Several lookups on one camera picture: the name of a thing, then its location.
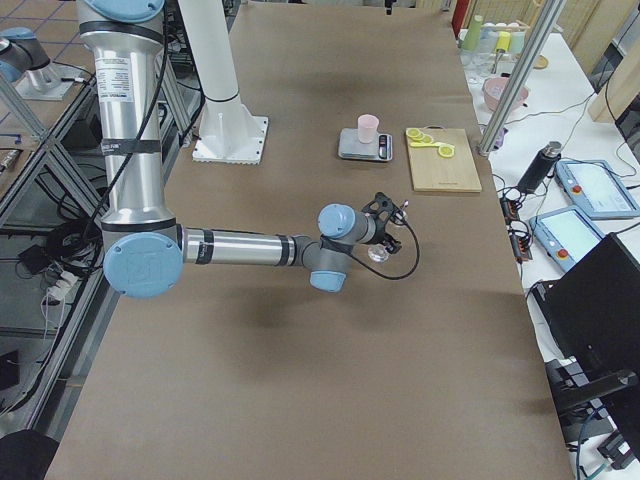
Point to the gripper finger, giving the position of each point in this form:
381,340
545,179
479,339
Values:
392,245
399,217

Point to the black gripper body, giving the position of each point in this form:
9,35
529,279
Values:
385,239

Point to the glass sauce bottle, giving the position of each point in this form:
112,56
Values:
382,251

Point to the pink plastic cup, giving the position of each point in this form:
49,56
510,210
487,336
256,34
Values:
367,128

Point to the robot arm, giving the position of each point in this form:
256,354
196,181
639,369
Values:
145,247

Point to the silver kitchen scale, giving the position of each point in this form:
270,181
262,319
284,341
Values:
351,148

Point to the green cup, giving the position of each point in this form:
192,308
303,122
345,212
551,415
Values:
471,39

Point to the yellow cup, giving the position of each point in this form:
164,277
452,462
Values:
503,42

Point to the wooden cutting board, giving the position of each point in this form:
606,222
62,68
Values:
431,173

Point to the yellow plastic knife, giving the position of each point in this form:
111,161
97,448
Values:
430,145

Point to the pink bowl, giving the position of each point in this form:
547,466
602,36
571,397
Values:
493,89

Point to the black thermos bottle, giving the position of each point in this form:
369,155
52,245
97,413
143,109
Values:
544,160

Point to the blue teach pendant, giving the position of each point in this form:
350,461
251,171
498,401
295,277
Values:
567,235
596,189

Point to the black monitor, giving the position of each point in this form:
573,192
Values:
593,310

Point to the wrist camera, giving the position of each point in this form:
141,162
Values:
381,208

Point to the aluminium frame post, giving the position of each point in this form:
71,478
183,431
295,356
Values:
548,15

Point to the white camera mast base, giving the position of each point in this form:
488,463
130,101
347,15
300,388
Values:
228,132

